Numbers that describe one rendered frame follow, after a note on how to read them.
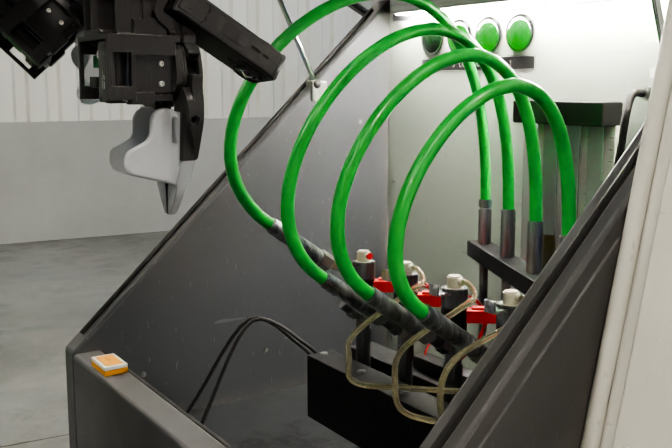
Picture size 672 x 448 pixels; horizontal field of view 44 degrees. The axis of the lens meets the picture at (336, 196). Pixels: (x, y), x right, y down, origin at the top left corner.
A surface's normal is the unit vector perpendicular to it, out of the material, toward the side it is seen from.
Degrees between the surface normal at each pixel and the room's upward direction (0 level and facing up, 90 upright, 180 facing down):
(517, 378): 90
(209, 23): 86
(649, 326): 76
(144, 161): 93
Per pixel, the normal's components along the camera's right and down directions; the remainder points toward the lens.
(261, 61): 0.55, 0.04
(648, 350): -0.80, -0.16
